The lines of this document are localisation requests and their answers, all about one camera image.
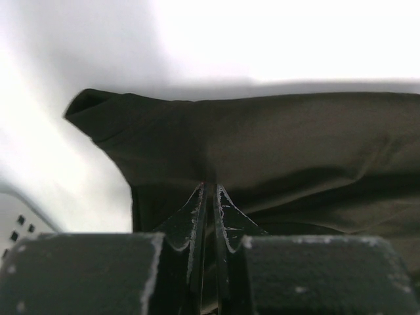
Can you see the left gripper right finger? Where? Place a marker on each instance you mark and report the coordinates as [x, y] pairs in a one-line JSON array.
[[231, 226]]

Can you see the black printed t shirt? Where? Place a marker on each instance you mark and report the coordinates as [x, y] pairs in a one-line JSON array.
[[329, 163]]

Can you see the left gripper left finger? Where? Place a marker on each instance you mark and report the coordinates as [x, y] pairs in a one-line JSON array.
[[179, 283]]

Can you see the white plastic basket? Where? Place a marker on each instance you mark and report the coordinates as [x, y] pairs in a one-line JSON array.
[[20, 219]]

